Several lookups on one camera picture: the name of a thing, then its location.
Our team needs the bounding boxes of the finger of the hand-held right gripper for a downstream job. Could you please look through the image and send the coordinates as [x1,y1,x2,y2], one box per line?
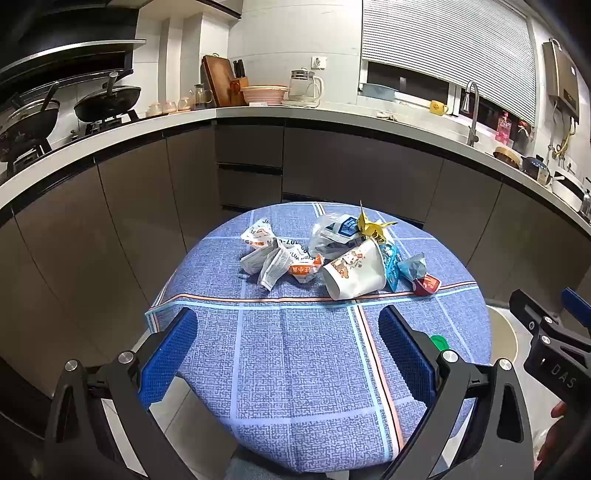
[509,288,561,334]
[560,287,591,335]

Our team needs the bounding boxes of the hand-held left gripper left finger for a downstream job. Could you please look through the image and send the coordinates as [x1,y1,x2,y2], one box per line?
[44,307,199,480]

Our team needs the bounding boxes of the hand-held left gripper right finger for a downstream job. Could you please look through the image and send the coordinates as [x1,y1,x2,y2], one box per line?
[379,305,536,480]

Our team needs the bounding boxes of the white round trash bin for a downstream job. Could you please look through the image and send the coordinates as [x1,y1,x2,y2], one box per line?
[480,299,525,370]

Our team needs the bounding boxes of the red snack wrapper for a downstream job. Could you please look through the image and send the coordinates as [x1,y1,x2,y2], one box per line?
[412,272,442,297]

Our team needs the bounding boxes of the pale blue plastic wrapper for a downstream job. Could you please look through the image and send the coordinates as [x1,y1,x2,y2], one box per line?
[397,253,428,282]

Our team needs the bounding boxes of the blue snack wrapper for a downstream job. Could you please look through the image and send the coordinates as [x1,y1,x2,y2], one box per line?
[379,242,400,292]

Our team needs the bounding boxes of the white cartoon paper cup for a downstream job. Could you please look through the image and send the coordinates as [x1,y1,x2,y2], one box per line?
[322,240,386,301]

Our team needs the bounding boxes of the white printed paper leaflet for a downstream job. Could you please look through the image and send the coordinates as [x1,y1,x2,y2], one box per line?
[257,244,296,291]
[239,249,273,274]

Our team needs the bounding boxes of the white orange paper box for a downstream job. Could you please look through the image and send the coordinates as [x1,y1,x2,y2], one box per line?
[240,218,280,252]
[288,253,325,284]

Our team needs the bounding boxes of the yellow snack wrapper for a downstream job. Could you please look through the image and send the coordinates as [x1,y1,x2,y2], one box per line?
[358,200,399,245]

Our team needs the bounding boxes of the blue white cartoon plastic bag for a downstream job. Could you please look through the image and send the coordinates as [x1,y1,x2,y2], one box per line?
[308,213,370,260]

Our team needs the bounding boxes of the person's right hand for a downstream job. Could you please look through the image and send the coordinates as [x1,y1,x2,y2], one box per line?
[537,401,570,468]

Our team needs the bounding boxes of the blue plaid tablecloth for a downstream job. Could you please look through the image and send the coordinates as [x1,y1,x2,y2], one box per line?
[144,202,491,480]

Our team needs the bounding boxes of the blue cooking pot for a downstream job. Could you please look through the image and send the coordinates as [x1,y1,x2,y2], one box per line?
[521,156,553,185]

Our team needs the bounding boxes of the dark bottle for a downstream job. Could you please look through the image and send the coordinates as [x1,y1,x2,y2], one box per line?
[515,120,533,155]

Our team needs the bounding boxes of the pink bottle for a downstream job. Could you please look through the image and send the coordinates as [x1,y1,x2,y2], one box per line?
[495,111,513,145]

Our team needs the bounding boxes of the steel kitchen faucet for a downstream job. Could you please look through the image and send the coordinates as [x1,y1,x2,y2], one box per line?
[461,80,482,147]

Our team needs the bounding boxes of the grey kitchen base cabinet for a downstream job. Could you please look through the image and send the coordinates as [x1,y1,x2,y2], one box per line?
[0,104,591,416]

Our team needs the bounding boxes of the black gas stove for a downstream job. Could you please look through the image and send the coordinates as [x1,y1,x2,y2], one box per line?
[0,108,139,174]

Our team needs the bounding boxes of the black wok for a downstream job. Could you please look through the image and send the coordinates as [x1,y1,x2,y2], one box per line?
[74,71,142,123]

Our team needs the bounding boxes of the black pot with glass lid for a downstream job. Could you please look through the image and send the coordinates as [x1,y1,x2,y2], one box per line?
[0,83,62,162]

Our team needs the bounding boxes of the wooden knife block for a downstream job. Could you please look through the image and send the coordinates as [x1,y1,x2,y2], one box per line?
[229,60,250,106]

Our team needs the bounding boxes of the pink plastic basin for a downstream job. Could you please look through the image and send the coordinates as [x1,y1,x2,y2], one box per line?
[241,84,288,107]

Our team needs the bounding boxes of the wooden cutting board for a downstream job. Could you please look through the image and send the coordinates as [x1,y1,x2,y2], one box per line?
[201,54,236,107]

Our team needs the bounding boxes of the grey window blind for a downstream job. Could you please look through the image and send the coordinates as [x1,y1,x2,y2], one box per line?
[361,0,539,125]

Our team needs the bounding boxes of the glass electric kettle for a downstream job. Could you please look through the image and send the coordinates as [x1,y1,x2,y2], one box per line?
[283,68,324,108]

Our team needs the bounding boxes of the black range hood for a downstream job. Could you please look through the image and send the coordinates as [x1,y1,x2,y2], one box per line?
[0,0,147,93]

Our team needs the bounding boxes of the yellow hose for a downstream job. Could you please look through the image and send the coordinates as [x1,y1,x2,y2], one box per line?
[554,122,578,158]

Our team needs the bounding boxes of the gold wall water heater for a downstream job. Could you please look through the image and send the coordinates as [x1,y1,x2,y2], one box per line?
[542,39,581,123]

